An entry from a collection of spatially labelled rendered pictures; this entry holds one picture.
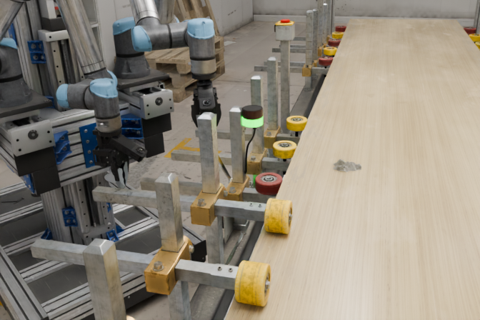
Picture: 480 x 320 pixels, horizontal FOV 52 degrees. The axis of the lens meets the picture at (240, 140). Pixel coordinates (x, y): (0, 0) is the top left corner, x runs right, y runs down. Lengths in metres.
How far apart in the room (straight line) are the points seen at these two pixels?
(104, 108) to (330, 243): 0.76
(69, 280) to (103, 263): 1.56
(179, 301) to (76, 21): 0.93
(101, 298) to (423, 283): 0.64
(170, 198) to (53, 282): 1.43
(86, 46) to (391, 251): 1.08
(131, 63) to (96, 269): 1.36
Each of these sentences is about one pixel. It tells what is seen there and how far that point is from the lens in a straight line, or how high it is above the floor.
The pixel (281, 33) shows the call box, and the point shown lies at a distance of 2.08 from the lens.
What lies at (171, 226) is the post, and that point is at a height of 1.03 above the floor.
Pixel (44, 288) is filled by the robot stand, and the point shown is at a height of 0.21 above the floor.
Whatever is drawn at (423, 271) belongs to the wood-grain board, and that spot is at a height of 0.90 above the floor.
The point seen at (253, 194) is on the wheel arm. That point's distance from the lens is 1.45.
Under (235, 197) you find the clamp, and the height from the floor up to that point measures 0.86.
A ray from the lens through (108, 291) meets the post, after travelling 0.80.
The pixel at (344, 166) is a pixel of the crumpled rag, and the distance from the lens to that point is 1.50.
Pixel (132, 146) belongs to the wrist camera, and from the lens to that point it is 1.54.
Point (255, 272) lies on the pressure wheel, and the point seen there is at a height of 0.98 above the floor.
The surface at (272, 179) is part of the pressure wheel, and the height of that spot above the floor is 0.90.
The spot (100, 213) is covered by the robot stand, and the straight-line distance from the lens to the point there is 2.32.
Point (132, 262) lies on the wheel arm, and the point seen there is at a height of 0.96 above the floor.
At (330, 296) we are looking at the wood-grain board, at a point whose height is 0.90.
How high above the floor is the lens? 1.57
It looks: 23 degrees down
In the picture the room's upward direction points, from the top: 2 degrees counter-clockwise
